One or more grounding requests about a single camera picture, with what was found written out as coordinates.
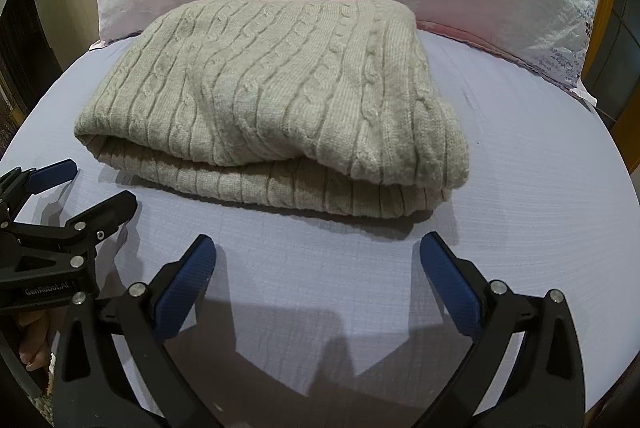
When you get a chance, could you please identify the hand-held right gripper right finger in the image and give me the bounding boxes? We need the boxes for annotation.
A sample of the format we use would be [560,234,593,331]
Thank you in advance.
[419,231,587,428]

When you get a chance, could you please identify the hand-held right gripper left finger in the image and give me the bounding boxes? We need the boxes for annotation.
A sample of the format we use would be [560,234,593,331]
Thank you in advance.
[50,234,227,428]

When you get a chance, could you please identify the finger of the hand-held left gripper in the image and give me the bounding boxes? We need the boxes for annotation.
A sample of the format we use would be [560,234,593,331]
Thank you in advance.
[0,160,80,209]
[9,190,139,269]

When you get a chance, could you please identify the beige cable-knit sweater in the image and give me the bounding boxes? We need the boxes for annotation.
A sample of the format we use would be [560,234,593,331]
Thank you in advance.
[73,0,471,221]

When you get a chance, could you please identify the person's left hand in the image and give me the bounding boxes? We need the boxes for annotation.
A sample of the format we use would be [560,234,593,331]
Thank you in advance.
[16,308,52,371]

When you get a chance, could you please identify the lavender bed sheet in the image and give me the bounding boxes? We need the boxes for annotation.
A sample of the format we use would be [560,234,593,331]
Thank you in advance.
[0,26,637,428]

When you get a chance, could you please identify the dark wooden cabinet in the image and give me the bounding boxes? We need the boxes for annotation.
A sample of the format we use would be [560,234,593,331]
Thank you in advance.
[0,0,65,121]

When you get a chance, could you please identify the wooden headboard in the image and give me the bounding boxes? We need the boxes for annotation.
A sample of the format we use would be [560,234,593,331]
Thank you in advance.
[582,0,640,121]

